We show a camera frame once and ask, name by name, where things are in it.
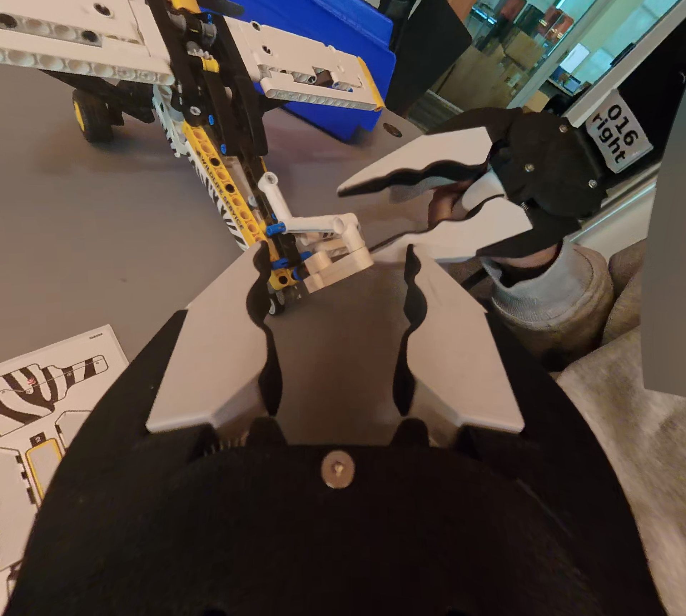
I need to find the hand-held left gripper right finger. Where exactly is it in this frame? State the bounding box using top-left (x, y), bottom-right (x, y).
top-left (393, 245), bottom-right (526, 434)

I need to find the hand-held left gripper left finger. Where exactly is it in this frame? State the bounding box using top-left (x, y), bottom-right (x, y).
top-left (146, 243), bottom-right (283, 434)

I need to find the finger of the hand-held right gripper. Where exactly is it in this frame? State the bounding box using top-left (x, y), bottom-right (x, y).
top-left (428, 197), bottom-right (535, 262)
top-left (337, 125), bottom-right (507, 212)

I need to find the white yellow lego airplane model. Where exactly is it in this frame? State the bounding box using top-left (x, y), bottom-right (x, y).
top-left (0, 0), bottom-right (388, 318)

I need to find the person's right forearm grey sleeve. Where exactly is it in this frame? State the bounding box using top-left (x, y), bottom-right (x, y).
top-left (479, 243), bottom-right (614, 359)

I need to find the person's right hand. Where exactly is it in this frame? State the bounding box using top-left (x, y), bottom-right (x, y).
top-left (427, 184), bottom-right (468, 227)

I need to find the stack of cardboard boxes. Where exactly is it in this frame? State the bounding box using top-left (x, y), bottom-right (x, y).
top-left (434, 32), bottom-right (537, 109)

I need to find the black office chair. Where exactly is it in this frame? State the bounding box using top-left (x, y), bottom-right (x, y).
top-left (316, 0), bottom-right (473, 117)

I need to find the zebra striped sticker sheet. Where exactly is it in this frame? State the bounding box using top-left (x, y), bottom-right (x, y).
top-left (0, 324), bottom-right (130, 574)

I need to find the person's grey clothing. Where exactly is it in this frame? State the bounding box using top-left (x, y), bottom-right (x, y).
top-left (552, 238), bottom-right (686, 616)

